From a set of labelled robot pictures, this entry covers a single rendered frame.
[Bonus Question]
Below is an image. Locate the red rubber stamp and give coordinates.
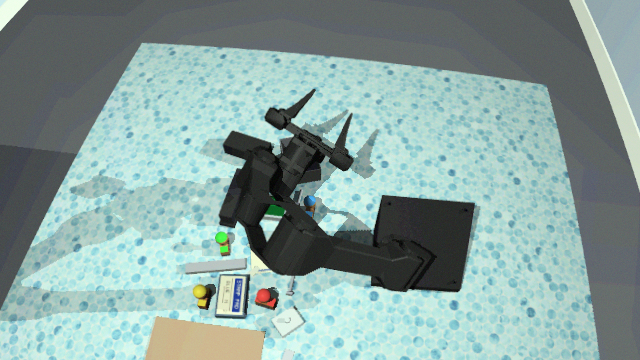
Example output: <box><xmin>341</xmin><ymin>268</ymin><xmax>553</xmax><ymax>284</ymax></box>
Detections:
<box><xmin>255</xmin><ymin>288</ymin><xmax>277</xmax><ymax>311</ymax></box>

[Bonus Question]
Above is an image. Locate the green and brown stamp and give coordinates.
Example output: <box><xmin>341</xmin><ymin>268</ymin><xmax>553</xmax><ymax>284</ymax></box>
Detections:
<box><xmin>215</xmin><ymin>232</ymin><xmax>230</xmax><ymax>257</ymax></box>

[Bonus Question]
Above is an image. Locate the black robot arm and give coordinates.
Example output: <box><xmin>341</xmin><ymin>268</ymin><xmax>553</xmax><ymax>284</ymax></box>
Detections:
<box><xmin>235</xmin><ymin>145</ymin><xmax>431</xmax><ymax>292</ymax></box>

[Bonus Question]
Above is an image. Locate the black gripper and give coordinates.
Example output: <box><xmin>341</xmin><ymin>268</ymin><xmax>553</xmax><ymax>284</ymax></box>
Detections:
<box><xmin>264</xmin><ymin>89</ymin><xmax>354</xmax><ymax>177</ymax></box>

